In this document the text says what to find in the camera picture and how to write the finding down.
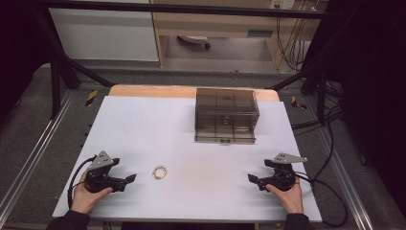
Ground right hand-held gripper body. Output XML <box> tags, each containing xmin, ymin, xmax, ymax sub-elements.
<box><xmin>256</xmin><ymin>152</ymin><xmax>308</xmax><ymax>193</ymax></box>

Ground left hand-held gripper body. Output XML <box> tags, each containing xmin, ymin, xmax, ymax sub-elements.
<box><xmin>83</xmin><ymin>150</ymin><xmax>127</xmax><ymax>195</ymax></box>

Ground small ring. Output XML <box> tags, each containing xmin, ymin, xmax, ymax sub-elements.
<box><xmin>151</xmin><ymin>165</ymin><xmax>169</xmax><ymax>181</ymax></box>

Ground smoky transparent drawer box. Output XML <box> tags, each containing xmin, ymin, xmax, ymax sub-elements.
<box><xmin>193</xmin><ymin>87</ymin><xmax>260</xmax><ymax>145</ymax></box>

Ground person's right hand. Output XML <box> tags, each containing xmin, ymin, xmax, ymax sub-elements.
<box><xmin>265</xmin><ymin>177</ymin><xmax>305</xmax><ymax>215</ymax></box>

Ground person's left hand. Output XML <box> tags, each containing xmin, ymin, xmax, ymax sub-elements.
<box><xmin>70</xmin><ymin>171</ymin><xmax>114</xmax><ymax>215</ymax></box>

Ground white table cover sheet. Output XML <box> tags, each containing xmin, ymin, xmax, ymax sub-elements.
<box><xmin>52</xmin><ymin>95</ymin><xmax>323</xmax><ymax>224</ymax></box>

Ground yellow black tape marker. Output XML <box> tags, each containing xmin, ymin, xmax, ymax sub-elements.
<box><xmin>84</xmin><ymin>89</ymin><xmax>100</xmax><ymax>107</ymax></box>
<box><xmin>290</xmin><ymin>95</ymin><xmax>307</xmax><ymax>110</ymax></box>

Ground white cabinet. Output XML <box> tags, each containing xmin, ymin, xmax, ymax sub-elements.
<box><xmin>48</xmin><ymin>0</ymin><xmax>160</xmax><ymax>62</ymax></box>

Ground black curtain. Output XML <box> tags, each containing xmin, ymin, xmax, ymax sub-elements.
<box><xmin>319</xmin><ymin>0</ymin><xmax>406</xmax><ymax>219</ymax></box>
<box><xmin>0</xmin><ymin>0</ymin><xmax>54</xmax><ymax>124</ymax></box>

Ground office chair base caster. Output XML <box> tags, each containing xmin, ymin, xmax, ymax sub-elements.
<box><xmin>176</xmin><ymin>34</ymin><xmax>212</xmax><ymax>51</ymax></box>

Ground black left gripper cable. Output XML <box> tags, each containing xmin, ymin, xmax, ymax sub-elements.
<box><xmin>67</xmin><ymin>155</ymin><xmax>97</xmax><ymax>211</ymax></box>

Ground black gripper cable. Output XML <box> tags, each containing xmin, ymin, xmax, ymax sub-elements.
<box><xmin>294</xmin><ymin>172</ymin><xmax>350</xmax><ymax>228</ymax></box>
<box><xmin>67</xmin><ymin>155</ymin><xmax>97</xmax><ymax>211</ymax></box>

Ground black floor cables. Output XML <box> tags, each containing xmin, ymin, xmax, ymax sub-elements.
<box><xmin>291</xmin><ymin>80</ymin><xmax>345</xmax><ymax>137</ymax></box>

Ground silver metal floor rail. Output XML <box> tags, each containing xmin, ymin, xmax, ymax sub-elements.
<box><xmin>318</xmin><ymin>127</ymin><xmax>375</xmax><ymax>230</ymax></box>
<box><xmin>0</xmin><ymin>90</ymin><xmax>77</xmax><ymax>222</ymax></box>

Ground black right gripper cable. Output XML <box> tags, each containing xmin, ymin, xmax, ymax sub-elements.
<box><xmin>294</xmin><ymin>172</ymin><xmax>350</xmax><ymax>228</ymax></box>

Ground black metal frame strut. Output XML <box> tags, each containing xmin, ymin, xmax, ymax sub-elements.
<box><xmin>32</xmin><ymin>9</ymin><xmax>115</xmax><ymax>120</ymax></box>
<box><xmin>270</xmin><ymin>0</ymin><xmax>363</xmax><ymax>127</ymax></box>

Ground hanging cable bundle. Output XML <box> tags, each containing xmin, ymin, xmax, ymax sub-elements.
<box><xmin>275</xmin><ymin>14</ymin><xmax>316</xmax><ymax>74</ymax></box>

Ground white wall socket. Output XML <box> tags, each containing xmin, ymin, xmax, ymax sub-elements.
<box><xmin>269</xmin><ymin>0</ymin><xmax>297</xmax><ymax>11</ymax></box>

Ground black metal frame crossbar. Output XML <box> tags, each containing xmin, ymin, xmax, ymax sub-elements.
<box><xmin>40</xmin><ymin>1</ymin><xmax>333</xmax><ymax>19</ymax></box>

